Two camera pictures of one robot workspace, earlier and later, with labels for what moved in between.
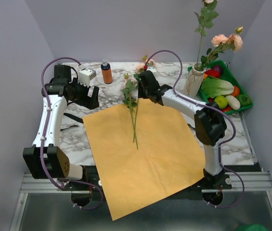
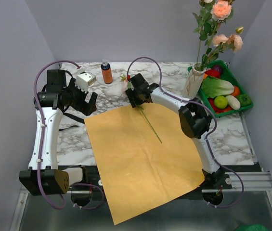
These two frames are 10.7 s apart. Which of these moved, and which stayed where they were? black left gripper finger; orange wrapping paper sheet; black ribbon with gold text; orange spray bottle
Moved: black left gripper finger
Stayed: orange wrapping paper sheet; orange spray bottle; black ribbon with gold text
